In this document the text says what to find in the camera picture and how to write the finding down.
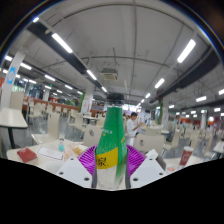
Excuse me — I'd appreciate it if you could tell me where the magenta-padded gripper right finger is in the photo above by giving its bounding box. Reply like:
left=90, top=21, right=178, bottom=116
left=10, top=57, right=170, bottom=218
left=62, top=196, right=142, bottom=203
left=126, top=145, right=168, bottom=189

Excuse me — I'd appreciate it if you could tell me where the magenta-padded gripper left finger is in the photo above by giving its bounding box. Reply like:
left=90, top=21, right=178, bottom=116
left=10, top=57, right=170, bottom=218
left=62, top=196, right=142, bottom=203
left=55, top=144, right=98, bottom=188

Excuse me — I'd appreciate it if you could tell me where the green labelled drink bottle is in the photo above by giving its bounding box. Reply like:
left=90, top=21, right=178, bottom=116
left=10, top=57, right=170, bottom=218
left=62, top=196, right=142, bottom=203
left=94, top=93, right=129, bottom=190

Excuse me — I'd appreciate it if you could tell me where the white crumpled napkin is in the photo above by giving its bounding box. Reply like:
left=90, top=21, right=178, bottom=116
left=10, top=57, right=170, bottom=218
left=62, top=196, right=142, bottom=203
left=145, top=149, right=159, bottom=160

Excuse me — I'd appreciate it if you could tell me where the crumpled food wrapper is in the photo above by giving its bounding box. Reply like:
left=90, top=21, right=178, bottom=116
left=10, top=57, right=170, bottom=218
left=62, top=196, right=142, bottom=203
left=63, top=144, right=84, bottom=159

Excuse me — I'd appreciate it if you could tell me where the small teal sanitizer bottle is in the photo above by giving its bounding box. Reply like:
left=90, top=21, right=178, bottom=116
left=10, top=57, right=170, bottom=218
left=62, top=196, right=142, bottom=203
left=58, top=133, right=66, bottom=153

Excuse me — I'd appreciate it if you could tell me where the white printed paper sheet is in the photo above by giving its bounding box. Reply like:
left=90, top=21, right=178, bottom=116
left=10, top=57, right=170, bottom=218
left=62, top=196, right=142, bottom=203
left=36, top=144, right=64, bottom=161

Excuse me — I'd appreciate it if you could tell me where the red paper cup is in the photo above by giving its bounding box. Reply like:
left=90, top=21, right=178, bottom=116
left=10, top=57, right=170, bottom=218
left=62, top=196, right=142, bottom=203
left=179, top=145, right=195, bottom=167

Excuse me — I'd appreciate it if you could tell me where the person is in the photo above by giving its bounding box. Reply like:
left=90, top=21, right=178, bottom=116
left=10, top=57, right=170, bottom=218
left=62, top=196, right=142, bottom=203
left=124, top=111, right=144, bottom=148

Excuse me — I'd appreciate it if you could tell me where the group of beige chairs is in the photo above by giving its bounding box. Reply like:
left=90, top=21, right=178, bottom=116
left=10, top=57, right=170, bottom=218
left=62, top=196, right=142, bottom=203
left=9, top=91, right=224, bottom=158

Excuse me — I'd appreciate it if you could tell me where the white table with black leg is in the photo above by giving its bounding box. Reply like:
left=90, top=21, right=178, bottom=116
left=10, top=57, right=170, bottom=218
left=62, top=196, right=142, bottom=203
left=0, top=107, right=29, bottom=149

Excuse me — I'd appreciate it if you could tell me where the ceiling air conditioner unit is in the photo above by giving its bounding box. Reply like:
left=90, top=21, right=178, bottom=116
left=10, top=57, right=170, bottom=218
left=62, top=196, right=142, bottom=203
left=99, top=68, right=119, bottom=82

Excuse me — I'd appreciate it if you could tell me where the group of ceiling lights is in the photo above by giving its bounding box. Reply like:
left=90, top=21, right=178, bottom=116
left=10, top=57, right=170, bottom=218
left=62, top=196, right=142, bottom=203
left=3, top=16, right=224, bottom=114

